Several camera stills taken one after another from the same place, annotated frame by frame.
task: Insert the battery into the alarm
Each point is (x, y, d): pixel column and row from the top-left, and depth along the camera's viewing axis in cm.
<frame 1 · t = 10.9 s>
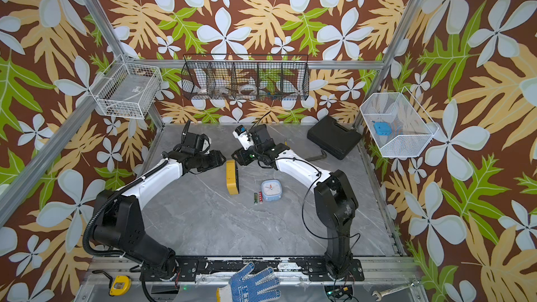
left hand: (221, 158, 90), fingers open
right hand: (234, 152, 86), fingers open
green AA battery: (256, 198, 93), on the table
red AA battery: (260, 196, 93), point 2 cm above the table
grey allen wrench: (322, 156, 109), on the table
black plastic tool case: (333, 138, 112), point 4 cm above the table

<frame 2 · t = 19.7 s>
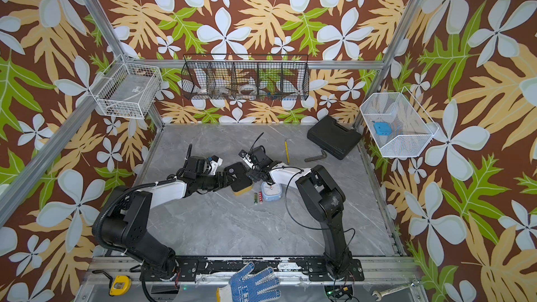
left hand: (233, 179, 91), fingers open
right hand: (255, 163, 100), fingers open
the named things where they were.

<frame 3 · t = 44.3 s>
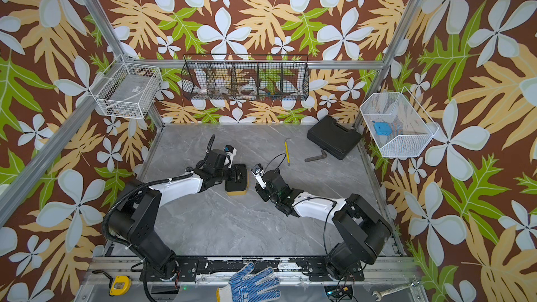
left hand: (240, 166, 94), fingers closed
right hand: (259, 179, 89), fingers open
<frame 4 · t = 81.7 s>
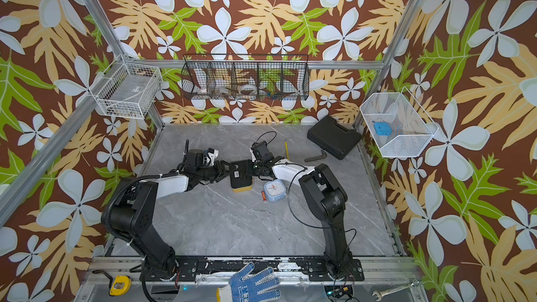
left hand: (233, 166, 93), fingers open
right hand: (242, 168, 96), fingers closed
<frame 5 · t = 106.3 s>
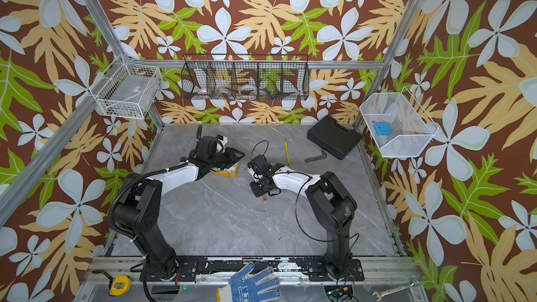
left hand: (244, 152, 92), fingers open
right hand: (255, 188, 93), fingers open
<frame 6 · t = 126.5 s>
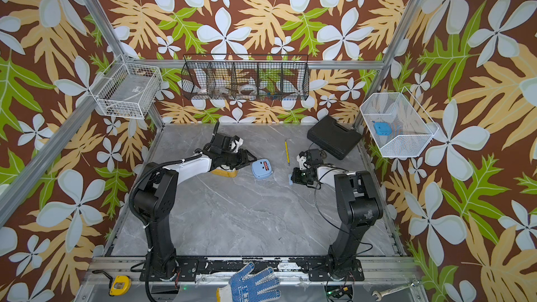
left hand: (255, 157, 94), fingers open
right hand: (291, 176, 99), fingers closed
red AA battery: (266, 167, 100), point 4 cm above the table
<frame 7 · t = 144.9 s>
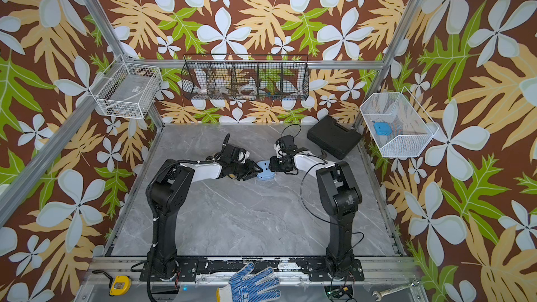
left hand: (262, 169, 98), fingers open
right hand: (271, 165, 99), fingers open
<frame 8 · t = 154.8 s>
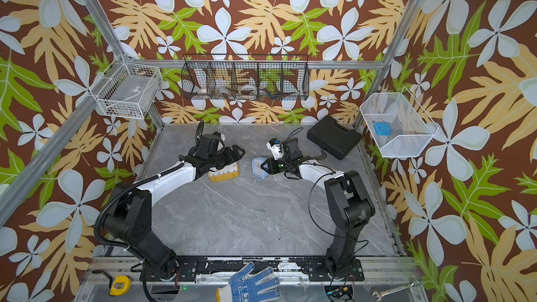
left hand: (240, 152, 90), fingers open
right hand: (263, 164, 93), fingers open
